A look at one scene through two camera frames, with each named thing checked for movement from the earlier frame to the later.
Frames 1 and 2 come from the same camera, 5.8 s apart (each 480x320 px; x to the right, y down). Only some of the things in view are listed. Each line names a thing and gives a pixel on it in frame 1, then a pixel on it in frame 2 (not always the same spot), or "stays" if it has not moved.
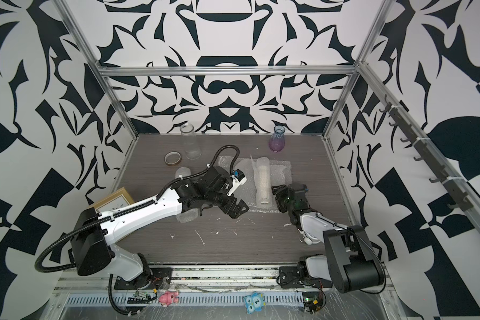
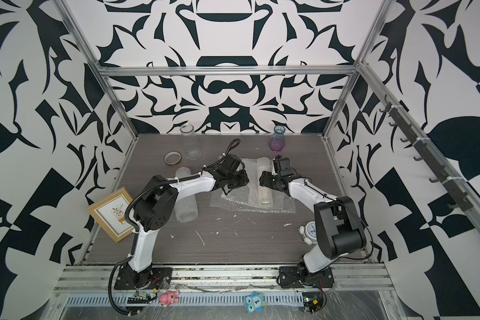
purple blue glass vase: (277, 139) stays
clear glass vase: (193, 151) stays
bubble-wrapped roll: (192, 215) stays
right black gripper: (283, 190) → (264, 180)
